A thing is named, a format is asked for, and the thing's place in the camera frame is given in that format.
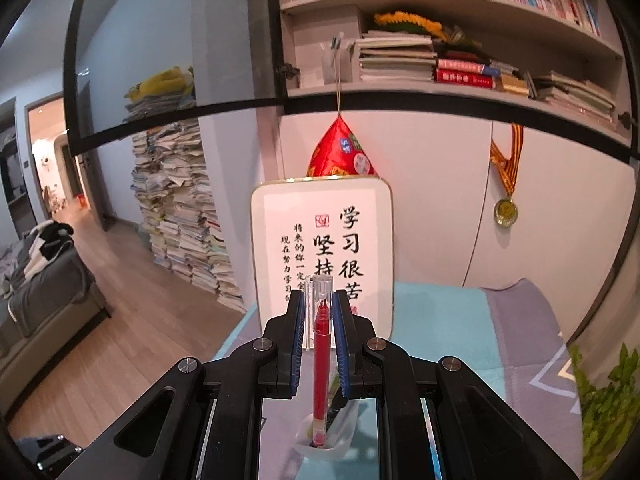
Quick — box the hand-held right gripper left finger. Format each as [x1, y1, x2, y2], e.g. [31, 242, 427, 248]
[57, 289, 307, 480]

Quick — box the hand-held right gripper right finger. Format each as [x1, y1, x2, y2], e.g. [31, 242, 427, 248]
[334, 289, 583, 480]

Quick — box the red gel pen clear cap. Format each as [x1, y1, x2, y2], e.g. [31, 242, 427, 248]
[306, 275, 335, 448]

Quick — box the translucent white pen holder cup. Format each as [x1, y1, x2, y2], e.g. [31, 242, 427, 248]
[294, 395, 361, 463]

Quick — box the teal and grey table cloth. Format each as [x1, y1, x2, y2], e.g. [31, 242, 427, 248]
[210, 277, 586, 480]

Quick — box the white framed calligraphy sign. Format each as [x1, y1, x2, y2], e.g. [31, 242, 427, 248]
[250, 176, 396, 341]

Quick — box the grey sofa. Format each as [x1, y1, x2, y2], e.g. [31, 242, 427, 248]
[0, 220, 112, 386]

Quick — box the tall floor pile of books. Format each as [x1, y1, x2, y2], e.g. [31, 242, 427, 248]
[122, 92, 247, 313]

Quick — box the red hanging pouch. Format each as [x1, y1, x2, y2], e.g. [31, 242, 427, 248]
[306, 32, 388, 181]

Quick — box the gold medal striped ribbon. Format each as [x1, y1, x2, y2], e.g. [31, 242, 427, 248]
[489, 122, 525, 228]

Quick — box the black and white cloth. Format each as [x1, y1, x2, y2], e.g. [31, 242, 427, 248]
[0, 220, 76, 296]

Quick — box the green potted plant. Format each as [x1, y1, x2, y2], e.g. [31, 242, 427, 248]
[567, 342, 640, 476]

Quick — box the clear acrylic holder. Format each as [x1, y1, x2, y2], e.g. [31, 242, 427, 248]
[321, 35, 353, 85]

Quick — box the stack of red books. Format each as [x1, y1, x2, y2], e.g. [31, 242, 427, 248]
[434, 57, 501, 90]

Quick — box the yellow plush toy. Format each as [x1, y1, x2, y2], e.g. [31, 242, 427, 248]
[125, 65, 195, 102]

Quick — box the open wooden doorway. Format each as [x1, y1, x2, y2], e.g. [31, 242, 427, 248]
[25, 95, 108, 231]

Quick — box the small stack of tan books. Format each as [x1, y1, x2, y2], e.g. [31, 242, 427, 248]
[492, 60, 531, 97]

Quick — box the crochet sunflower decoration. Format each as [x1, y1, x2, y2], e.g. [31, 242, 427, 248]
[374, 10, 483, 53]

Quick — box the stack of worn workbooks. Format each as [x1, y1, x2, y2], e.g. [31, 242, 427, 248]
[532, 71, 617, 126]

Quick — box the black framed glass cabinet door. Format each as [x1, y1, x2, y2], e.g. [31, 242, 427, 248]
[62, 0, 301, 158]

